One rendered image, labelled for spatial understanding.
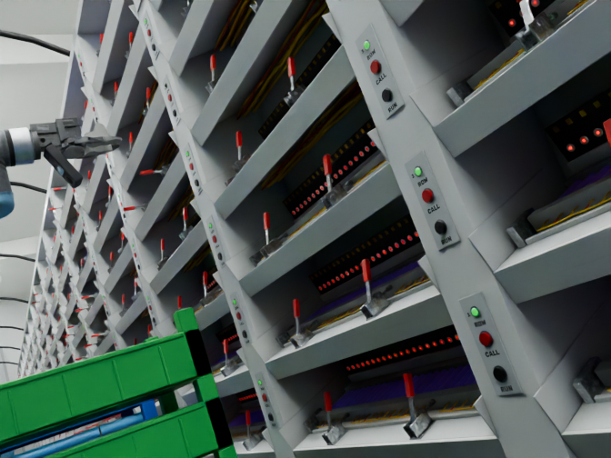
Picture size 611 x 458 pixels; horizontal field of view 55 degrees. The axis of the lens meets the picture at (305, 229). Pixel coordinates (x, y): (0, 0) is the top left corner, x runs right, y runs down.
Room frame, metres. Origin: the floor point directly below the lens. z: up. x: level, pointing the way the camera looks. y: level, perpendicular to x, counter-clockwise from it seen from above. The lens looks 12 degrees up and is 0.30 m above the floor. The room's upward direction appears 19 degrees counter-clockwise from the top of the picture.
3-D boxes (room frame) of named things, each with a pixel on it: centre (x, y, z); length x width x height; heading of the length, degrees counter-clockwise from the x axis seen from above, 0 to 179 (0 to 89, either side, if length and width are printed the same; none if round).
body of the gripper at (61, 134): (1.36, 0.52, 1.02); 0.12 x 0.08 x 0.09; 121
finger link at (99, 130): (1.39, 0.41, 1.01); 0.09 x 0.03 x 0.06; 113
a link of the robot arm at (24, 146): (1.32, 0.59, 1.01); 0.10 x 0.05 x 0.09; 31
